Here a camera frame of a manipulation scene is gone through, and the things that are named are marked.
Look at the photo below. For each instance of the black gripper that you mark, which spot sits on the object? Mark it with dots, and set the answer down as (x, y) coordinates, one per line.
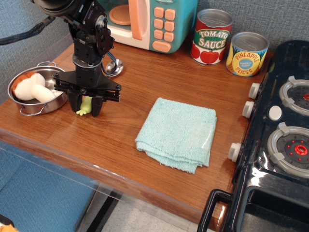
(88, 79)

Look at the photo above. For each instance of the spoon with yellow-green handle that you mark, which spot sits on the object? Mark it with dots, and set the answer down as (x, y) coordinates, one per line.
(113, 69)

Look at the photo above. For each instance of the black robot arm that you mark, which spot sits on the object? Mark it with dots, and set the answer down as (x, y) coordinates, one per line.
(92, 42)

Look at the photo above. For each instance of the light blue towel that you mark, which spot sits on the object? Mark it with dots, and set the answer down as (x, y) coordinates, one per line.
(178, 135)

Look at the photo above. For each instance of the white plush mushroom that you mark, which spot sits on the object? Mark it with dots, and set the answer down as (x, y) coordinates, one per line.
(31, 85)

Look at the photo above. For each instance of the toy microwave teal and cream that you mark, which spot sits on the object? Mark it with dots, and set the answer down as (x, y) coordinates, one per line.
(156, 25)

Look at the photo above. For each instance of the tomato sauce can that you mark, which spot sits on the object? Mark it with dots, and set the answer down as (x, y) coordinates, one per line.
(212, 30)

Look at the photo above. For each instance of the white stove knob bottom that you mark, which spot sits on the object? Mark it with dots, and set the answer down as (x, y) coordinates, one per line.
(234, 151)

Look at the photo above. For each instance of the white stove knob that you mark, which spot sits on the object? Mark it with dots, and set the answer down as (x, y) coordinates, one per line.
(247, 109)
(253, 90)
(234, 151)

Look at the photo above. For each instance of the white stove knob middle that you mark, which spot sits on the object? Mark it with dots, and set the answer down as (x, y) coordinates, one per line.
(247, 109)

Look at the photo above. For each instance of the white stove knob top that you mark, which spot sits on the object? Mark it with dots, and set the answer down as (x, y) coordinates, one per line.
(253, 90)

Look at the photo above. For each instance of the pineapple slices can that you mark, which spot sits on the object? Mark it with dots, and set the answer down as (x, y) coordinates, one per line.
(247, 53)

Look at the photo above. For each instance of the white stove button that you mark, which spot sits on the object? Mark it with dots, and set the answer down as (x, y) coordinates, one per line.
(275, 113)

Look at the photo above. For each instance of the black toy stove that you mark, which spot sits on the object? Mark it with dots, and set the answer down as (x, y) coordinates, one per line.
(271, 178)

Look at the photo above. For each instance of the black oven door handle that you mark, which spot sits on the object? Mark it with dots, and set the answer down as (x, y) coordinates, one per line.
(215, 196)

